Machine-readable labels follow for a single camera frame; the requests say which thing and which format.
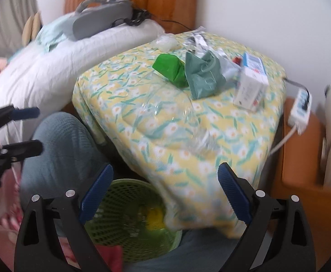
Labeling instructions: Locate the red silver foil wrapper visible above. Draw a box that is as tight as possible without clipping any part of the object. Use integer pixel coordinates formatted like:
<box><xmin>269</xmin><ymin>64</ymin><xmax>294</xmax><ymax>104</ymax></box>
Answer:
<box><xmin>232</xmin><ymin>56</ymin><xmax>242</xmax><ymax>66</ymax></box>

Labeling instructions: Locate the clear plastic bottle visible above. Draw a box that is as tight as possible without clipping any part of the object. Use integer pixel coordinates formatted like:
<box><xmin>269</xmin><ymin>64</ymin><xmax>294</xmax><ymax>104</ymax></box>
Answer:
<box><xmin>133</xmin><ymin>72</ymin><xmax>220</xmax><ymax>155</ymax></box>

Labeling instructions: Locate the white blue medicine box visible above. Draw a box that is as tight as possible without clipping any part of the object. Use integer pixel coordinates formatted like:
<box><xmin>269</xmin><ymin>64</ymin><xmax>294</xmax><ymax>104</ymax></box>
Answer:
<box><xmin>234</xmin><ymin>52</ymin><xmax>269</xmax><ymax>112</ymax></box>

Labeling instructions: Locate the white blue-printed plastic wrapper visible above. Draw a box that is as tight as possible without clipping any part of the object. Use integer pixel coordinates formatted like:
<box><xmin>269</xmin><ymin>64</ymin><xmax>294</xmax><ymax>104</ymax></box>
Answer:
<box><xmin>216</xmin><ymin>49</ymin><xmax>241</xmax><ymax>80</ymax></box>

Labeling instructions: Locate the grey-blue trouser leg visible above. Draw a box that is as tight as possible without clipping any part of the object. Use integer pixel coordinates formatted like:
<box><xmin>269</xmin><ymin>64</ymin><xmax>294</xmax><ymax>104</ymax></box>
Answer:
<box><xmin>19</xmin><ymin>112</ymin><xmax>108</xmax><ymax>209</ymax></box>

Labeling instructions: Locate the black strap with buckles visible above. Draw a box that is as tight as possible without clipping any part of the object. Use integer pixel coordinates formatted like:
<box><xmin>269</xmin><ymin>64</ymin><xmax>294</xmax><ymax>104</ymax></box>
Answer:
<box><xmin>112</xmin><ymin>8</ymin><xmax>153</xmax><ymax>28</ymax></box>

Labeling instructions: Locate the white power strip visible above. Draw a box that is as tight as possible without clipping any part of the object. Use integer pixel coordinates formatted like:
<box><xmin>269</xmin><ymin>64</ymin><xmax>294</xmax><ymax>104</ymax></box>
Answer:
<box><xmin>288</xmin><ymin>88</ymin><xmax>312</xmax><ymax>135</ymax></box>

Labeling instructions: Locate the light blue cloth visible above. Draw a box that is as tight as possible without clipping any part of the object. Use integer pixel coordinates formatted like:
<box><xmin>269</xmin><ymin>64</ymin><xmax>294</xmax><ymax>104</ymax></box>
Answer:
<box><xmin>35</xmin><ymin>13</ymin><xmax>73</xmax><ymax>52</ymax></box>

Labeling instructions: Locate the black cable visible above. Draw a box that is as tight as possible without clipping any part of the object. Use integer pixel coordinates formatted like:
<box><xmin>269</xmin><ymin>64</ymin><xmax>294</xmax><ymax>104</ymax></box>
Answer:
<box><xmin>159</xmin><ymin>18</ymin><xmax>193</xmax><ymax>30</ymax></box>

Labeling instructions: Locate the orange wooden nightstand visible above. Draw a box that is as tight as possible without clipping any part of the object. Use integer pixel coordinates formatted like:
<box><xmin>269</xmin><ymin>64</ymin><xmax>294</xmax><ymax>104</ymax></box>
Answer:
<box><xmin>271</xmin><ymin>113</ymin><xmax>331</xmax><ymax>270</ymax></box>

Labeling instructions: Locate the clear crumpled plastic wrap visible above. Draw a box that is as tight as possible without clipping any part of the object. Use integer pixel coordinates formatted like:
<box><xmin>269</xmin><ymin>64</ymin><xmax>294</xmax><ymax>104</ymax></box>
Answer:
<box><xmin>151</xmin><ymin>33</ymin><xmax>178</xmax><ymax>53</ymax></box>

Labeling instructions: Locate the silver blister pack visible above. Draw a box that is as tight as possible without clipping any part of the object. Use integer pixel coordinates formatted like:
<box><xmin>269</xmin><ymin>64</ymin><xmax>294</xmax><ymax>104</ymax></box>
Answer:
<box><xmin>183</xmin><ymin>27</ymin><xmax>210</xmax><ymax>58</ymax></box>

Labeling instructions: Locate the yellow floral cloth cover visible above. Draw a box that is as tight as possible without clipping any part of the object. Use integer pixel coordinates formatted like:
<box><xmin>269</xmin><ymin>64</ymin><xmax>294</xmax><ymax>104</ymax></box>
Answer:
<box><xmin>73</xmin><ymin>43</ymin><xmax>286</xmax><ymax>238</ymax></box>

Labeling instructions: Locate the white pillow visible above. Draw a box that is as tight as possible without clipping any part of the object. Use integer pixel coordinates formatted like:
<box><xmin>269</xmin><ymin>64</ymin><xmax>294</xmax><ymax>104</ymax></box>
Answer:
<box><xmin>0</xmin><ymin>19</ymin><xmax>166</xmax><ymax>145</ymax></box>

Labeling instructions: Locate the dull green plastic bag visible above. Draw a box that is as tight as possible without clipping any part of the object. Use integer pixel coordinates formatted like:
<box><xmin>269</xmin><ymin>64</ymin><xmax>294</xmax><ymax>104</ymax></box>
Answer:
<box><xmin>184</xmin><ymin>51</ymin><xmax>226</xmax><ymax>100</ymax></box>

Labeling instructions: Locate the green mesh trash basket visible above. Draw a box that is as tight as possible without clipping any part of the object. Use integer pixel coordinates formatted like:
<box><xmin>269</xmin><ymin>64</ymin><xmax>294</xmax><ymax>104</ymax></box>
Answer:
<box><xmin>85</xmin><ymin>179</ymin><xmax>182</xmax><ymax>263</ymax></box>

